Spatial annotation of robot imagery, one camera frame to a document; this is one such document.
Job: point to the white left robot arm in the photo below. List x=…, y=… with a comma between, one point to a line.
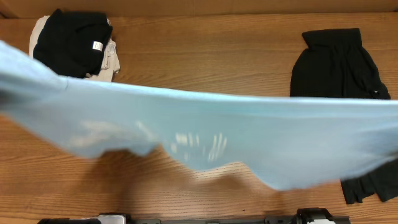
x=103, y=218

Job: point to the beige folded garment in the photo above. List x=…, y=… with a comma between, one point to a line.
x=110, y=64

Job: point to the black unfolded garment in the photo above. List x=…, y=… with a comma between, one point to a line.
x=336, y=65

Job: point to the light blue t-shirt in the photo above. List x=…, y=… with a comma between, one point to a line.
x=288, y=143

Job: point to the black folded garment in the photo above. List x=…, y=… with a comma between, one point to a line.
x=72, y=43

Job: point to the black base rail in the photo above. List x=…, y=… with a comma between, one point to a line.
x=267, y=220

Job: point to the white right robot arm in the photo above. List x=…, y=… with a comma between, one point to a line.
x=317, y=216

